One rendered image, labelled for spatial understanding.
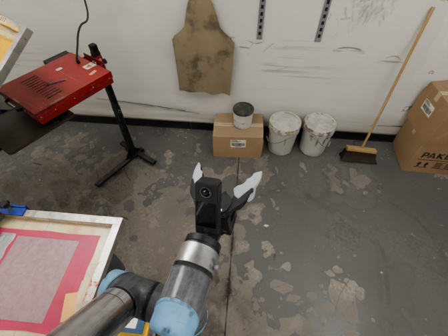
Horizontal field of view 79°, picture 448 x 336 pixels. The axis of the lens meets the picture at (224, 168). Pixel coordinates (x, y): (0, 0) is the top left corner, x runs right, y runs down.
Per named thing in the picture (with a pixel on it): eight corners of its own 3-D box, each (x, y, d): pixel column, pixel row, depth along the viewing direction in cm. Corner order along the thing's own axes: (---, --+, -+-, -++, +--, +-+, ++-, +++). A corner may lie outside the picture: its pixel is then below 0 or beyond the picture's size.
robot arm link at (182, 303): (151, 333, 47) (140, 324, 41) (177, 272, 54) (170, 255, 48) (194, 349, 46) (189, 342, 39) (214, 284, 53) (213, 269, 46)
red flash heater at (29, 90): (81, 63, 219) (74, 48, 209) (119, 81, 202) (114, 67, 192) (5, 101, 187) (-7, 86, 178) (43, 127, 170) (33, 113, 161)
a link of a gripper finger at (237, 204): (243, 183, 60) (212, 206, 58) (243, 179, 59) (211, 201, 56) (258, 197, 58) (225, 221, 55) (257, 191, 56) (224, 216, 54)
